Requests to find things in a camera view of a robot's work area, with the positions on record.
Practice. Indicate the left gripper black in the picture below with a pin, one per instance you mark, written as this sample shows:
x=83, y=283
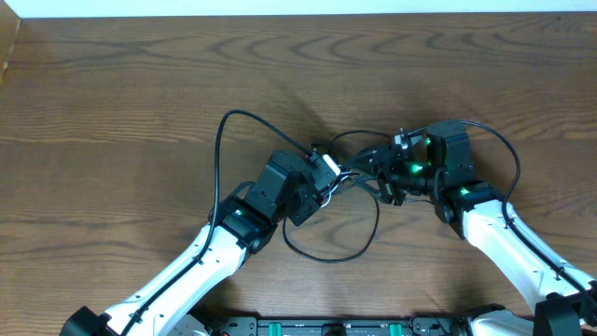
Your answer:
x=307, y=205

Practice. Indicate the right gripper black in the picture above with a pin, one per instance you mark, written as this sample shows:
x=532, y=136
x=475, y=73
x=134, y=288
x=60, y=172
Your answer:
x=386, y=160

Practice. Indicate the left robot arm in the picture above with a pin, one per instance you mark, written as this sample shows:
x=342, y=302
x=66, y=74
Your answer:
x=289, y=186

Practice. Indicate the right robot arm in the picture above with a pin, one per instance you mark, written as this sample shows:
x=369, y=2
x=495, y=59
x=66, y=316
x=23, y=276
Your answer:
x=436, y=161

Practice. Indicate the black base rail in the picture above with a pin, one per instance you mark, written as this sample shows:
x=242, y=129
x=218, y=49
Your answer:
x=336, y=326

